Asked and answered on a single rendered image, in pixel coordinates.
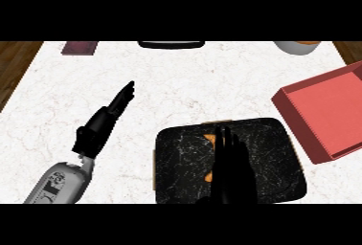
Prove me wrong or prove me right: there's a red cardboard box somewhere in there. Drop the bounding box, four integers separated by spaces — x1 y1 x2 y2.
270 60 362 166

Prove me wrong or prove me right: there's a black and white appliance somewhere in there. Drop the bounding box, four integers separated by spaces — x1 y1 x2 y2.
137 40 206 50

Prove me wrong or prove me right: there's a maroon flat block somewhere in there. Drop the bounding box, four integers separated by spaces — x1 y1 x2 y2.
60 40 99 56

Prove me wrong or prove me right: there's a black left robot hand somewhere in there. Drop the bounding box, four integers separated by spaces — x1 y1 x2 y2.
70 80 136 160

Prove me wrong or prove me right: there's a grey bowl with orange content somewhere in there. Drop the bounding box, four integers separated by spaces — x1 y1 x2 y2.
273 40 322 56

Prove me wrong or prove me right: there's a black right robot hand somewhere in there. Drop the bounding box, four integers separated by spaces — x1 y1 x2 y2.
195 124 258 205

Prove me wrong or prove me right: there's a black marbled square tray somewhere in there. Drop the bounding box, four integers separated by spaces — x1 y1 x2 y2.
153 117 308 205

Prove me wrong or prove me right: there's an orange croissant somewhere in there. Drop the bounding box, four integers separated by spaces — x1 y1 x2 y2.
202 133 217 183

